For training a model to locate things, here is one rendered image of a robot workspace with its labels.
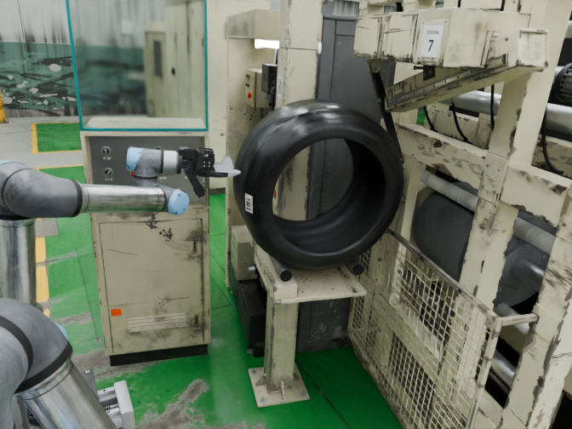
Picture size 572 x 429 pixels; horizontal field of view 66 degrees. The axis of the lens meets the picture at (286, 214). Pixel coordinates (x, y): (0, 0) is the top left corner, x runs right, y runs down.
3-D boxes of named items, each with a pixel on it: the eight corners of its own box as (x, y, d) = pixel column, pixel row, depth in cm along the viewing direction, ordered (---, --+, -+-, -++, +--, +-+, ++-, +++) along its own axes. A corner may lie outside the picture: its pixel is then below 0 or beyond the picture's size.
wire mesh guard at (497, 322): (346, 334, 227) (363, 206, 201) (350, 333, 227) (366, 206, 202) (449, 498, 146) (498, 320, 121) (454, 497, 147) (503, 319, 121)
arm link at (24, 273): (10, 374, 115) (1, 169, 101) (-15, 351, 123) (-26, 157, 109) (56, 357, 125) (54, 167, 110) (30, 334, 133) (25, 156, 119)
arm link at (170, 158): (163, 176, 141) (163, 168, 148) (177, 177, 142) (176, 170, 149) (164, 153, 138) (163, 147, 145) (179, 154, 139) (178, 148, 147)
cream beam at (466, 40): (351, 57, 170) (354, 15, 165) (408, 60, 177) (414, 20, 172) (440, 67, 116) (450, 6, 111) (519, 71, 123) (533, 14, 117)
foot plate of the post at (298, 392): (248, 370, 240) (248, 364, 239) (294, 363, 247) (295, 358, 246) (257, 408, 216) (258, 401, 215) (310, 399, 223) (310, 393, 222)
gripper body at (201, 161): (217, 154, 142) (179, 151, 139) (214, 180, 145) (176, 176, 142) (214, 148, 149) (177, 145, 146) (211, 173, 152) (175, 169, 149)
